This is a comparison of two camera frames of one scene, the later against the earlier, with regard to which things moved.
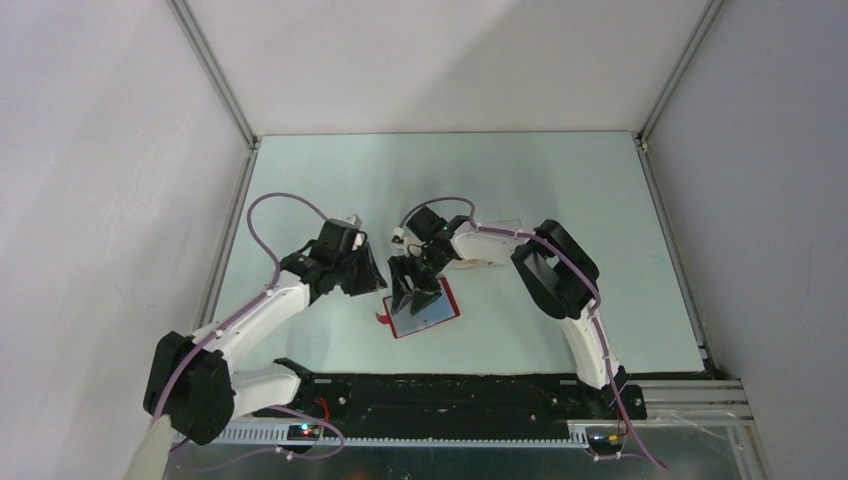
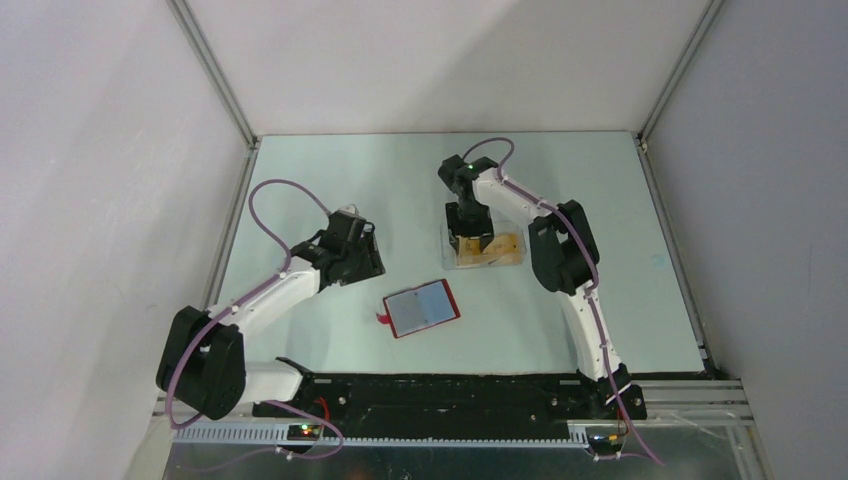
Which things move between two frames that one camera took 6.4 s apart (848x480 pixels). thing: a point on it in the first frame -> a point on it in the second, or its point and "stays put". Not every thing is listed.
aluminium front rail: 695,403 stays put
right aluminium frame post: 677,78 stays put
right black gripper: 425,292 -> 456,228
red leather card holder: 443,308 stays put
